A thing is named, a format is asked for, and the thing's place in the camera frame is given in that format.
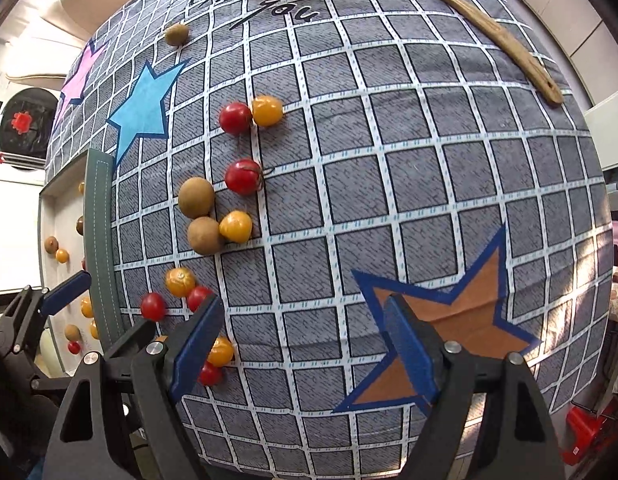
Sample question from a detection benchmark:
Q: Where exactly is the white rectangular tray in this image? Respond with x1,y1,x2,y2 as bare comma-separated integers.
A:
38,148,126,374

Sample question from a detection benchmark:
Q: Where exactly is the beige chair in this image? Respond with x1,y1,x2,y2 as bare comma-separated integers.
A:
41,0,129,42

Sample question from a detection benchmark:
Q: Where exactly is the dark brown tomato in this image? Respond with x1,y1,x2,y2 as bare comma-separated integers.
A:
76,216,85,236

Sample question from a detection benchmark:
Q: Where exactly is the brown longan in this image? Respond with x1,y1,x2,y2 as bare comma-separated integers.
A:
44,236,59,255
178,177,215,219
187,217,224,256
64,324,82,342
164,23,190,48

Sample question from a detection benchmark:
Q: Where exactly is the long wooden stick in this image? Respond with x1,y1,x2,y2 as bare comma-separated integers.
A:
358,0,565,108

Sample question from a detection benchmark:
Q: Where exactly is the red plastic stool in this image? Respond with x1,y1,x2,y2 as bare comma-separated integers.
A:
562,398,618,466

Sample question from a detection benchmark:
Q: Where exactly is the washing machine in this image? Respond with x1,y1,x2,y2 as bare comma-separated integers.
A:
0,87,58,170

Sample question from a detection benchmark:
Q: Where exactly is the checkered star tablecloth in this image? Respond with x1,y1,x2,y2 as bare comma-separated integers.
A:
46,0,614,479

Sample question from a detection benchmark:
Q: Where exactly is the large yellow tomato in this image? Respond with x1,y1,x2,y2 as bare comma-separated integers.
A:
80,296,94,318

